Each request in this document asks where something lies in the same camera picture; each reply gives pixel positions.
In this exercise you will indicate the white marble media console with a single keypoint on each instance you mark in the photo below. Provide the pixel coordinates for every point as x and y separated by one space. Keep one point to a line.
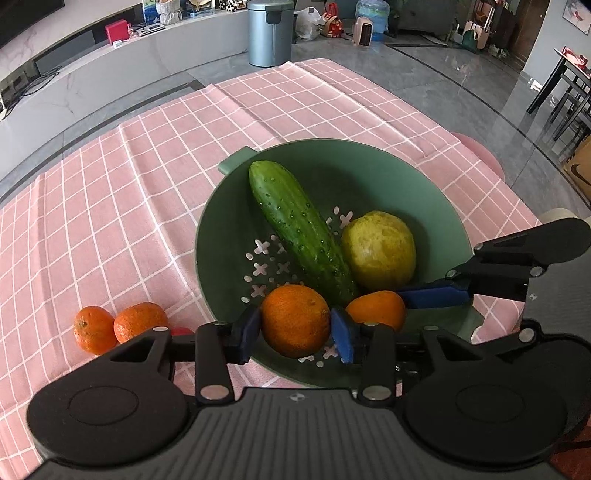
115 69

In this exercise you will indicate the green cucumber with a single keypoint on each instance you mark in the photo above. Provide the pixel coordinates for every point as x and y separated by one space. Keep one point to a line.
295 221

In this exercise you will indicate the pink checked tablecloth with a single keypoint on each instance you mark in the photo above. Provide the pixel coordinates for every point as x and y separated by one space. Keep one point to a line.
138 207

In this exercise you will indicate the red patterned bag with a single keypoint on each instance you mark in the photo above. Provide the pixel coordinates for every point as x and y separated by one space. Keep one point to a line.
333 23

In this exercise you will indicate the pink stool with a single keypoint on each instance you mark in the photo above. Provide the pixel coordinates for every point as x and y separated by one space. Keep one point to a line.
480 154

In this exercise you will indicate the wall picture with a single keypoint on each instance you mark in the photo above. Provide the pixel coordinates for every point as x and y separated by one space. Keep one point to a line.
577 10

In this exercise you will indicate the small tangerine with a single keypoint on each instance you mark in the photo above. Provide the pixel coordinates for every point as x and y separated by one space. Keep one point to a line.
376 309
141 321
94 330

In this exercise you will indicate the cardboard box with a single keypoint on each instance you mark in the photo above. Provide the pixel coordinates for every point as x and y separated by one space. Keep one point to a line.
579 173

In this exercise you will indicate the red box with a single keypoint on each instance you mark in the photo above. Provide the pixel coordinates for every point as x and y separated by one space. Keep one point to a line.
117 31

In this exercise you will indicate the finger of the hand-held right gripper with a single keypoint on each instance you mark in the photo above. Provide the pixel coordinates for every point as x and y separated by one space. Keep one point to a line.
434 296
531 339

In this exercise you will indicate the large orange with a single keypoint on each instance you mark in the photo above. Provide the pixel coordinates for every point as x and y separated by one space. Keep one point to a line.
295 321

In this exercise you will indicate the black television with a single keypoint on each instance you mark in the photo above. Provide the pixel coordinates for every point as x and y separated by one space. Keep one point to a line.
46 14

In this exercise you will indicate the blue water jug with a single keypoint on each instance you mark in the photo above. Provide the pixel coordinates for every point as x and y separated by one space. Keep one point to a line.
376 14

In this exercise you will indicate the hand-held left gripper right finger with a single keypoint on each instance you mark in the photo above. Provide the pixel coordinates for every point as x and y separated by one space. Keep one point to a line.
344 339

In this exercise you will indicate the grey-blue trash can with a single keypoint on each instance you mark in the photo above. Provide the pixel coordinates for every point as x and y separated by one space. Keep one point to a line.
270 37

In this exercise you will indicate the black dining table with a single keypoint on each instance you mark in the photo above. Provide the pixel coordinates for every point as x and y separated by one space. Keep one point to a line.
561 69

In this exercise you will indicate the black dining chair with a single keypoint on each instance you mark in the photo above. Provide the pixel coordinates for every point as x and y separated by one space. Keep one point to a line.
575 110

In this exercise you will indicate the woven basket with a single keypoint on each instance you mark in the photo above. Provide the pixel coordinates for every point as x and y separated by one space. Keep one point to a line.
168 11

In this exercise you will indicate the white stool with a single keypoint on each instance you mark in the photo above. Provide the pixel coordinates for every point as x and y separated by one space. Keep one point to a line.
558 214

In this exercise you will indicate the white plastic bag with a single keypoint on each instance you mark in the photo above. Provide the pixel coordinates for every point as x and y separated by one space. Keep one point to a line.
308 23

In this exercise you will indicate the white space heater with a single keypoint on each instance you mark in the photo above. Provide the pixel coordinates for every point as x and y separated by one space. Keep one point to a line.
363 32

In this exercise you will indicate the green colander bowl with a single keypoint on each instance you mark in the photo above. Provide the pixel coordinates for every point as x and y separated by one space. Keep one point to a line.
369 184

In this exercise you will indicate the yellow-green lemon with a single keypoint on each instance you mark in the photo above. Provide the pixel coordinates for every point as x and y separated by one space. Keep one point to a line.
378 249

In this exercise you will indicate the small red object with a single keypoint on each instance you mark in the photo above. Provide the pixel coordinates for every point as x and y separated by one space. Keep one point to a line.
182 331

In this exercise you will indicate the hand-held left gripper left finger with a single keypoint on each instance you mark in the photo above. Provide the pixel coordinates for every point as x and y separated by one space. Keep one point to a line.
247 336

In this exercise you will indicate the green bag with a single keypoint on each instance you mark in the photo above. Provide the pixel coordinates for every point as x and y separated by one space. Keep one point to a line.
471 39

